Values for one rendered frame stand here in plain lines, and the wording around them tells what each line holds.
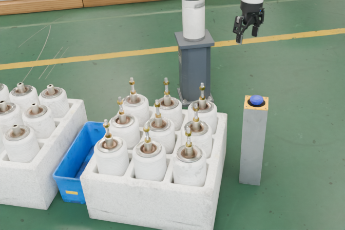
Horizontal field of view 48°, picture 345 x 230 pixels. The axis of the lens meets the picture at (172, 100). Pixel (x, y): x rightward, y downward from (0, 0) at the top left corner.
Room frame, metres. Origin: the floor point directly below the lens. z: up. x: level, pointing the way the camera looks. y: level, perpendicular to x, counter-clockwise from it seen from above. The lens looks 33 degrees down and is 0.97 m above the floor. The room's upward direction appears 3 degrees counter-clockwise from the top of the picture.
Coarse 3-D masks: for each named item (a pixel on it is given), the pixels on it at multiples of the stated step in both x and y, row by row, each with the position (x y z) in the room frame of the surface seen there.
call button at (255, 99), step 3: (252, 96) 0.97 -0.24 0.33; (255, 96) 0.97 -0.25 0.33; (258, 96) 0.97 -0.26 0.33; (252, 99) 0.96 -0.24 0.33; (255, 99) 0.96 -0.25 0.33; (258, 99) 0.96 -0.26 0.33; (261, 99) 0.96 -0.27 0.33; (252, 102) 0.95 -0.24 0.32; (255, 102) 0.94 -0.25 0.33; (258, 102) 0.94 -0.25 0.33; (261, 102) 0.95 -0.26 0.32
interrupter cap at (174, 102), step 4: (160, 100) 1.10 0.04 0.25; (172, 100) 1.09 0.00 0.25; (176, 100) 1.09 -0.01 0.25; (160, 104) 1.07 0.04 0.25; (164, 104) 1.07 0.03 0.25; (172, 104) 1.07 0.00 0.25; (176, 104) 1.07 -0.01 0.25; (160, 108) 1.05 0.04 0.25; (164, 108) 1.04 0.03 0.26; (168, 108) 1.04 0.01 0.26; (172, 108) 1.04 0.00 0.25
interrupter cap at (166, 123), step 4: (152, 120) 0.98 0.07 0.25; (164, 120) 0.98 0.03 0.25; (168, 120) 0.98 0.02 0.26; (148, 124) 0.96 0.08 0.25; (152, 124) 0.96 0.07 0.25; (164, 124) 0.96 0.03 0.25; (168, 124) 0.96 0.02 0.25; (152, 128) 0.94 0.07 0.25; (156, 128) 0.94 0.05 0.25; (160, 128) 0.94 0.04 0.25; (164, 128) 0.94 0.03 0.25
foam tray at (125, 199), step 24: (216, 144) 0.94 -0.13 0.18; (96, 168) 0.87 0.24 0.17; (168, 168) 0.84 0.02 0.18; (216, 168) 0.83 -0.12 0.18; (96, 192) 0.81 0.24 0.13; (120, 192) 0.79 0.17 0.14; (144, 192) 0.77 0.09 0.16; (168, 192) 0.76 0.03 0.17; (192, 192) 0.74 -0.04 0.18; (216, 192) 0.82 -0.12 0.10; (96, 216) 0.82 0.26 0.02; (120, 216) 0.80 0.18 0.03; (144, 216) 0.78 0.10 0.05; (168, 216) 0.76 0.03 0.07; (192, 216) 0.74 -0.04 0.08
